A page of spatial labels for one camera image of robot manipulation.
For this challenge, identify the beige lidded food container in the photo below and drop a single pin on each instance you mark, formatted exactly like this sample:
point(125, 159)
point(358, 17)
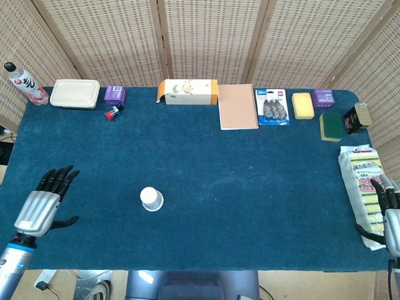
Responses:
point(75, 93)

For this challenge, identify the paper cup green leaf print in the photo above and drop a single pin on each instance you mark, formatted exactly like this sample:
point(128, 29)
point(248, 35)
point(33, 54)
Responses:
point(153, 209)

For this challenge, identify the clear plastic drink bottle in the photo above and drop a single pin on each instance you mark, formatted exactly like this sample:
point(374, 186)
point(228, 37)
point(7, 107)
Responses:
point(25, 82)

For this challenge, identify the purple box with white label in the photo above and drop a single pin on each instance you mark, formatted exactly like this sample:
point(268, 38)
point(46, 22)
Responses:
point(324, 98)

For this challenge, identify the purple box with barcode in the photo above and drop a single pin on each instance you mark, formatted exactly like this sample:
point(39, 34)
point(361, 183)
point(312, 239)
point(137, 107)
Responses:
point(115, 93)

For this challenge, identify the green yellow scouring sponge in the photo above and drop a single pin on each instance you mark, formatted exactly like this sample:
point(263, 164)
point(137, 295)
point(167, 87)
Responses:
point(331, 126)

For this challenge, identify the black gold tin can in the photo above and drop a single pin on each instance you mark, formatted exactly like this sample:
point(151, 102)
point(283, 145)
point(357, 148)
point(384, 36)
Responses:
point(356, 120)

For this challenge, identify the white power strip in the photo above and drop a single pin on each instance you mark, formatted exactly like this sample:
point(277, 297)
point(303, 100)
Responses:
point(45, 279)

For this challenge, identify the white orange tissue box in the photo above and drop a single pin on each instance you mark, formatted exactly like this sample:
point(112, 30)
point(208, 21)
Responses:
point(187, 92)

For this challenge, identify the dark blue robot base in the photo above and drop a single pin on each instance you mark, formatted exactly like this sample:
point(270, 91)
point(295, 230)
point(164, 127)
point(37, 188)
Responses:
point(193, 286)

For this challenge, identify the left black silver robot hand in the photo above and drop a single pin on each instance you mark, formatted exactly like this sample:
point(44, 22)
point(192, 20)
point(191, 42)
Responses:
point(37, 211)

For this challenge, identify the blue table cloth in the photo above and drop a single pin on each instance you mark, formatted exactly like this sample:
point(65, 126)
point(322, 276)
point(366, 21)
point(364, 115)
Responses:
point(218, 187)

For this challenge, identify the red emergency push button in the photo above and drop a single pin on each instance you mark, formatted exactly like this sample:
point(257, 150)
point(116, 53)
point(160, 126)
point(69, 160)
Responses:
point(113, 113)

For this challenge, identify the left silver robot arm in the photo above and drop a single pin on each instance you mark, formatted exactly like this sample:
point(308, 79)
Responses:
point(14, 265)

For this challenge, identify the woven bamboo folding screen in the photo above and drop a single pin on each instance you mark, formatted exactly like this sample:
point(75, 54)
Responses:
point(200, 37)

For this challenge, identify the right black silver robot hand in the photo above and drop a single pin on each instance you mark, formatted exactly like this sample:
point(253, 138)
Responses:
point(392, 225)

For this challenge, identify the blue correction tape blister pack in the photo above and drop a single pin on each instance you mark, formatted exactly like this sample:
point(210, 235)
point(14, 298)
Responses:
point(272, 107)

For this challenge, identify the spiral bound kraft notebook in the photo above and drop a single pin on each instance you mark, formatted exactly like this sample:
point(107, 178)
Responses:
point(238, 106)

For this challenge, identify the packaged yellow sponge multipack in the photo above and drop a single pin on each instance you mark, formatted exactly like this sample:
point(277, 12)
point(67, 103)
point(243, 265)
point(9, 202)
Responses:
point(359, 175)

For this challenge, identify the paper cup blue flower print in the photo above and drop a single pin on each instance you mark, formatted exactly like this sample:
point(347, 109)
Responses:
point(149, 196)

